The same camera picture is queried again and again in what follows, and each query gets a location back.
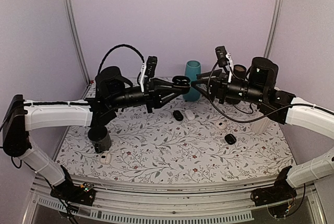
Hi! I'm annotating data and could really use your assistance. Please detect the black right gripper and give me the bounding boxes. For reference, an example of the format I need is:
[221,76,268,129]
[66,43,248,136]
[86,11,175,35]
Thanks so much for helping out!
[191,69,266,105]

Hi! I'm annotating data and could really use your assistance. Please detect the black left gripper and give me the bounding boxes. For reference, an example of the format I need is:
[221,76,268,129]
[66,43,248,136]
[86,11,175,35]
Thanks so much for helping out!
[109,77,182,113]

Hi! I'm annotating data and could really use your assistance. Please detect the black gold-trimmed earbud charging case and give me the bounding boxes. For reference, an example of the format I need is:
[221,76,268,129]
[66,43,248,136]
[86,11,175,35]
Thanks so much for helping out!
[172,76,190,87]

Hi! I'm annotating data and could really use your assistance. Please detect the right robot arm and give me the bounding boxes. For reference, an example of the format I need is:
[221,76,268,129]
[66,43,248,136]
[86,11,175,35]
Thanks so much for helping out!
[191,57,333,201]

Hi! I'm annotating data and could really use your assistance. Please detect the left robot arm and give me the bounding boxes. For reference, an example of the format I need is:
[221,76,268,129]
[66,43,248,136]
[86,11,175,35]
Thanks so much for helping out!
[1,44,190,200]

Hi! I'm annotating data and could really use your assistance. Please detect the black oval earbud case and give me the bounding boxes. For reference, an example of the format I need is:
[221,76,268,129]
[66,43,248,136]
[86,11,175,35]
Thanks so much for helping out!
[173,110,184,122]

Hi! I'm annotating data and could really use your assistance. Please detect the white oval earbud case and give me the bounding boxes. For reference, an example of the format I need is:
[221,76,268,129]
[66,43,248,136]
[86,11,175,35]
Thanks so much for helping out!
[184,110,195,121]

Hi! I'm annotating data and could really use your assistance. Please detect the small black round case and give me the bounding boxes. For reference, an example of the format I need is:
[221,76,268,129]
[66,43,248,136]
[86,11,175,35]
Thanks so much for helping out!
[224,134,236,145]

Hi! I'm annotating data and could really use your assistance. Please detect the white square earbud case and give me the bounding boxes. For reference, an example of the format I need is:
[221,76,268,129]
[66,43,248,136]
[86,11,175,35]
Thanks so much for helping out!
[100,153,112,164]

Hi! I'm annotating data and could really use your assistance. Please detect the teal cylindrical vase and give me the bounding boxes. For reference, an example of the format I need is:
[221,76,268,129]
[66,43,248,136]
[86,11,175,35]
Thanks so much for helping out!
[183,60,201,102]

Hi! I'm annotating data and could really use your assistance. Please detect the dark brown tall vase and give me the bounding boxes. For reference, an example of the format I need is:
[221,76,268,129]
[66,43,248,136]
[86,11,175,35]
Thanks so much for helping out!
[233,64,247,79]

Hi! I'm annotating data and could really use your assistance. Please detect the floral patterned table mat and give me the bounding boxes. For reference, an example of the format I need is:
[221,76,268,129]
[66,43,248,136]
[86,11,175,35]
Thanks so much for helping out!
[56,97,295,184]

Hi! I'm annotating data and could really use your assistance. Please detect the white ribbed vase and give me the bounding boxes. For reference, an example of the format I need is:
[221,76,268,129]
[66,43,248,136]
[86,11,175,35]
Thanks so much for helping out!
[253,118,270,134]

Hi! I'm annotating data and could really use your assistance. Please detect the dark grey mug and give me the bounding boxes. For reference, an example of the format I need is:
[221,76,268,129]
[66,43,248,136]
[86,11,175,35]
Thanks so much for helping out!
[88,126,112,154]

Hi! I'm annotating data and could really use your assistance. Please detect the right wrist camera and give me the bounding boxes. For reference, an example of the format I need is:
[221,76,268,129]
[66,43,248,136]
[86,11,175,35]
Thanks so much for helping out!
[215,46,233,68]

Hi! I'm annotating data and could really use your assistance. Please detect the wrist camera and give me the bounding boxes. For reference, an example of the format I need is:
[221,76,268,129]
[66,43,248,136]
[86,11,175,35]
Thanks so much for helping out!
[145,56,158,78]
[215,46,233,68]

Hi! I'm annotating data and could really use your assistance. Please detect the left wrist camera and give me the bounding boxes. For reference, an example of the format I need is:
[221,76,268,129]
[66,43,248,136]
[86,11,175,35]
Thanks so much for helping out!
[145,56,158,78]

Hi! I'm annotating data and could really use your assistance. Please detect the front aluminium rail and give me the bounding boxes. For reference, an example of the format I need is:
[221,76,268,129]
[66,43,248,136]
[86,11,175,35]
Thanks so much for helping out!
[25,174,327,224]

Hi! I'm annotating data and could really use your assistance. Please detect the right rear aluminium frame post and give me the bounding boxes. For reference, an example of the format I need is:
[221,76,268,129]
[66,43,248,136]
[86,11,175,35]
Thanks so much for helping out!
[264,0,283,58]

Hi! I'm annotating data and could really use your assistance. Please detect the aluminium frame post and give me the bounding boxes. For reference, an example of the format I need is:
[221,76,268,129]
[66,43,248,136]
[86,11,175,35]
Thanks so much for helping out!
[264,0,283,58]
[63,0,90,84]

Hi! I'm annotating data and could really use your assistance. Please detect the left rear aluminium frame post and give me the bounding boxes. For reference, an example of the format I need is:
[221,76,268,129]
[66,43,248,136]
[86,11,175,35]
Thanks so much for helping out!
[63,0,90,84]

